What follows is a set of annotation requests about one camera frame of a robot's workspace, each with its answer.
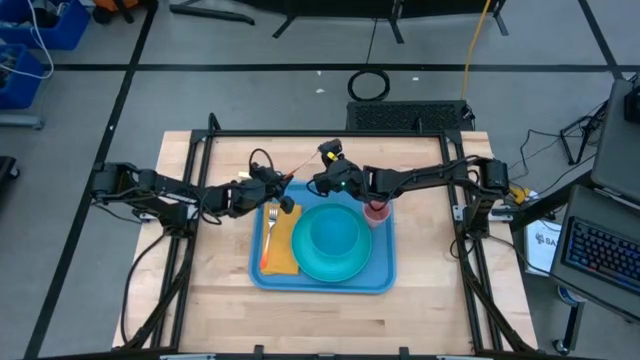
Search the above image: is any blue plastic bowl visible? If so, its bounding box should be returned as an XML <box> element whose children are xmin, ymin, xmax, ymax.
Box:
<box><xmin>308</xmin><ymin>207</ymin><xmax>360</xmax><ymax>261</ymax></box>

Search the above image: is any blue white round object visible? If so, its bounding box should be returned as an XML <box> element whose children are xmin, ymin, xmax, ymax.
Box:
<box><xmin>556</xmin><ymin>285</ymin><xmax>585</xmax><ymax>305</ymax></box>

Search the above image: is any teal round plate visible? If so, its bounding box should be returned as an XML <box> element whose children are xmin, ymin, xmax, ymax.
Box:
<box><xmin>291</xmin><ymin>202</ymin><xmax>374</xmax><ymax>284</ymax></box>

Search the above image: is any black tripod stand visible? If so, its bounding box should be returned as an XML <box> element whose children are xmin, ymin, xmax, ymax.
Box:
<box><xmin>559</xmin><ymin>99</ymin><xmax>609</xmax><ymax>166</ymax></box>

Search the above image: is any blue plastic tray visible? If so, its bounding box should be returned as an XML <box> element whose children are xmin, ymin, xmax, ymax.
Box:
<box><xmin>248</xmin><ymin>181</ymin><xmax>397</xmax><ymax>295</ymax></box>

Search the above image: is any blue plastic storage bin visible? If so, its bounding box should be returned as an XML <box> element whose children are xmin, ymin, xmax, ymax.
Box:
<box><xmin>0</xmin><ymin>43</ymin><xmax>47</xmax><ymax>111</ymax></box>
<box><xmin>0</xmin><ymin>0</ymin><xmax>92</xmax><ymax>52</ymax></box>

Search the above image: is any black cart crossbar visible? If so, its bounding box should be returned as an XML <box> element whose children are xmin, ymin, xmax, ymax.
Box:
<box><xmin>508</xmin><ymin>167</ymin><xmax>596</xmax><ymax>234</ymax></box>

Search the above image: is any yellow connector plug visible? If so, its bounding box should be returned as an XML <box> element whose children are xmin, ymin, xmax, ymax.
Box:
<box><xmin>508</xmin><ymin>185</ymin><xmax>532</xmax><ymax>207</ymax></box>

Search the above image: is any black cart leg with caster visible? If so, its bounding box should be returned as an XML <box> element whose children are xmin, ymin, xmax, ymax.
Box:
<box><xmin>552</xmin><ymin>298</ymin><xmax>585</xmax><ymax>357</ymax></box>

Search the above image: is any coiled black cable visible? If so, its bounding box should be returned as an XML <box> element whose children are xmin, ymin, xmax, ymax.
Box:
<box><xmin>347</xmin><ymin>17</ymin><xmax>392</xmax><ymax>103</ymax></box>

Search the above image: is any white box with logo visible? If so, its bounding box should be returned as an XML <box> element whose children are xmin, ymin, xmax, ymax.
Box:
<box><xmin>523</xmin><ymin>218</ymin><xmax>565</xmax><ymax>277</ymax></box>

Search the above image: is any yellow cable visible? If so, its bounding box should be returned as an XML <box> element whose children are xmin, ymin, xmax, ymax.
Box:
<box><xmin>459</xmin><ymin>0</ymin><xmax>494</xmax><ymax>101</ymax></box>

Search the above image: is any grey closed laptop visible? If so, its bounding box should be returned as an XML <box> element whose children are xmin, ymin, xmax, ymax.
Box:
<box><xmin>589</xmin><ymin>78</ymin><xmax>640</xmax><ymax>204</ymax></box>

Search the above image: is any black stand foot bar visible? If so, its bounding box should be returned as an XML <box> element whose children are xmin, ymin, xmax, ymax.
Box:
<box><xmin>168</xmin><ymin>3</ymin><xmax>256</xmax><ymax>26</ymax></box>

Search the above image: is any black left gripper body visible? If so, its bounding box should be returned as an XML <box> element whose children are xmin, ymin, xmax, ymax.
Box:
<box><xmin>232</xmin><ymin>164</ymin><xmax>297</xmax><ymax>219</ymax></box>

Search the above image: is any black metal table frame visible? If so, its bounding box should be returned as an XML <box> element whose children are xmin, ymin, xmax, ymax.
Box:
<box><xmin>113</xmin><ymin>112</ymin><xmax>539</xmax><ymax>360</ymax></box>

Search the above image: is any small black box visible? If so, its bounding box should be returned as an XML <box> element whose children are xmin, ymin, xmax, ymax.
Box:
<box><xmin>623</xmin><ymin>83</ymin><xmax>640</xmax><ymax>125</ymax></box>

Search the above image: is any pink plastic cup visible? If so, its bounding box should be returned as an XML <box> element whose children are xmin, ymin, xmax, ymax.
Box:
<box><xmin>361</xmin><ymin>198</ymin><xmax>393</xmax><ymax>230</ymax></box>

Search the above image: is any orange and black object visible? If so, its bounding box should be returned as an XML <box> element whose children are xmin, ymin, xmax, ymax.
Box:
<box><xmin>92</xmin><ymin>0</ymin><xmax>151</xmax><ymax>25</ymax></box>

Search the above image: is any laptop with backlit keyboard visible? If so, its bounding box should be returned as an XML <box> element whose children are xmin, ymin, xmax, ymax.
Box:
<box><xmin>549</xmin><ymin>183</ymin><xmax>640</xmax><ymax>321</ymax></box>

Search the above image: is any grey metal bar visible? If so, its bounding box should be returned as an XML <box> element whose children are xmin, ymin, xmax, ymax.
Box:
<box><xmin>0</xmin><ymin>113</ymin><xmax>45</xmax><ymax>131</ymax></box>

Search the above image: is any fork with orange handle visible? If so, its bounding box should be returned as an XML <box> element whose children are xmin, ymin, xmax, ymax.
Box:
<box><xmin>259</xmin><ymin>206</ymin><xmax>279</xmax><ymax>270</ymax></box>

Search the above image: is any black partition curtain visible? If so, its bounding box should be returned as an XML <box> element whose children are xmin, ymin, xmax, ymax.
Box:
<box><xmin>234</xmin><ymin>0</ymin><xmax>510</xmax><ymax>45</ymax></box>

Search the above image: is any yellow cloth napkin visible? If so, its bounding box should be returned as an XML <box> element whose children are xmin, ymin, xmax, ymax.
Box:
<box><xmin>259</xmin><ymin>201</ymin><xmax>304</xmax><ymax>277</ymax></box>

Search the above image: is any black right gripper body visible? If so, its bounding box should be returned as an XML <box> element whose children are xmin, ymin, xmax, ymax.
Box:
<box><xmin>312</xmin><ymin>138</ymin><xmax>369</xmax><ymax>202</ymax></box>

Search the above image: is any black perforated computer case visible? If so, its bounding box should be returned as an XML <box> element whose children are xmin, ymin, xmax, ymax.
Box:
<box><xmin>345</xmin><ymin>99</ymin><xmax>475</xmax><ymax>133</ymax></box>

